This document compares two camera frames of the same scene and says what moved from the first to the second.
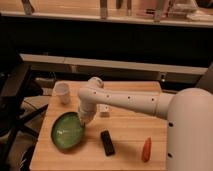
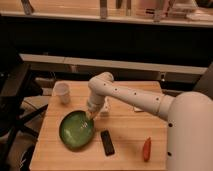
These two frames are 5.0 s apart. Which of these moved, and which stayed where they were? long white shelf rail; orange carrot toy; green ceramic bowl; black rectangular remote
Moved: green ceramic bowl
Stayed: orange carrot toy; black rectangular remote; long white shelf rail
